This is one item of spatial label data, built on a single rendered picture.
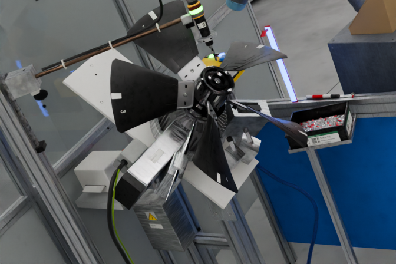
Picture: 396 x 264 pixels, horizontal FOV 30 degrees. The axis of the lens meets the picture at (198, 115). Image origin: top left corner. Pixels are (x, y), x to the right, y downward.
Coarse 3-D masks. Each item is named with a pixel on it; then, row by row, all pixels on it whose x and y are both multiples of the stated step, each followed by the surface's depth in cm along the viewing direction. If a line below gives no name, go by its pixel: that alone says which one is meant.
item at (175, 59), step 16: (176, 0) 252; (144, 16) 250; (176, 16) 249; (128, 32) 249; (160, 32) 248; (176, 32) 247; (144, 48) 248; (160, 48) 247; (176, 48) 246; (192, 48) 245; (176, 64) 245
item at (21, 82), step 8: (32, 64) 246; (16, 72) 244; (24, 72) 241; (32, 72) 243; (8, 80) 241; (16, 80) 241; (24, 80) 241; (32, 80) 241; (40, 80) 248; (8, 88) 244; (16, 88) 242; (24, 88) 243; (32, 88) 243; (16, 96) 244
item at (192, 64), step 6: (192, 60) 244; (198, 60) 244; (186, 66) 245; (192, 66) 244; (204, 66) 243; (180, 72) 245; (186, 72) 245; (198, 72) 243; (186, 78) 244; (192, 78) 244
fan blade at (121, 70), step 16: (112, 64) 225; (128, 64) 227; (112, 80) 224; (128, 80) 226; (144, 80) 228; (160, 80) 231; (176, 80) 233; (128, 96) 226; (144, 96) 228; (160, 96) 231; (176, 96) 234; (128, 112) 226; (144, 112) 229; (160, 112) 233; (128, 128) 226
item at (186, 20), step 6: (186, 18) 237; (192, 18) 240; (186, 24) 237; (192, 24) 237; (192, 30) 239; (210, 30) 243; (198, 36) 240; (210, 36) 239; (216, 36) 240; (198, 42) 241; (204, 42) 239
